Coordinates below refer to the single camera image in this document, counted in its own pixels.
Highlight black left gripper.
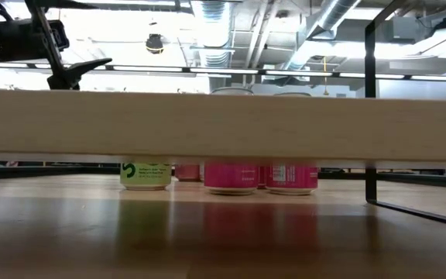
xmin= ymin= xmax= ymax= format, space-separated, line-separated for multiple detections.
xmin=0 ymin=0 xmax=114 ymax=91

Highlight pink and silver beverage can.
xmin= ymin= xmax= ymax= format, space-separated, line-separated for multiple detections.
xmin=265 ymin=164 xmax=320 ymax=195
xmin=204 ymin=162 xmax=259 ymax=196

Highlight green beverage can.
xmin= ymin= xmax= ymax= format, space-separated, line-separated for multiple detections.
xmin=119 ymin=160 xmax=173 ymax=191

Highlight wooden shelf black metal legs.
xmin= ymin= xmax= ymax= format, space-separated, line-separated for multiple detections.
xmin=0 ymin=0 xmax=446 ymax=230

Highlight black ceiling dome lamp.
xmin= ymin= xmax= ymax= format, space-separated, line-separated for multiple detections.
xmin=145 ymin=33 xmax=165 ymax=55

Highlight linear ceiling light track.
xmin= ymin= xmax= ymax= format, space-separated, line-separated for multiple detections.
xmin=0 ymin=61 xmax=446 ymax=83

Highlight grey chair back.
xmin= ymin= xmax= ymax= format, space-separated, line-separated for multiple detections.
xmin=273 ymin=91 xmax=312 ymax=98
xmin=210 ymin=86 xmax=255 ymax=96

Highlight grey ceiling ventilation unit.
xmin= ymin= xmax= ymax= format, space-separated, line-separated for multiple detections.
xmin=383 ymin=15 xmax=433 ymax=43

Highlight black aluminium table frame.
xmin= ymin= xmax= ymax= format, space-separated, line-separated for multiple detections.
xmin=0 ymin=165 xmax=446 ymax=191

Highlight corrugated silver ventilation duct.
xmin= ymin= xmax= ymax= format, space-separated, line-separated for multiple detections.
xmin=190 ymin=0 xmax=234 ymax=69

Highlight yellow hanging cord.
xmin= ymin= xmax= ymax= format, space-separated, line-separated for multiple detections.
xmin=322 ymin=56 xmax=331 ymax=97

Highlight large silver ventilation duct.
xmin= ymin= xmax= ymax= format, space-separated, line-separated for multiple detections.
xmin=283 ymin=0 xmax=363 ymax=73

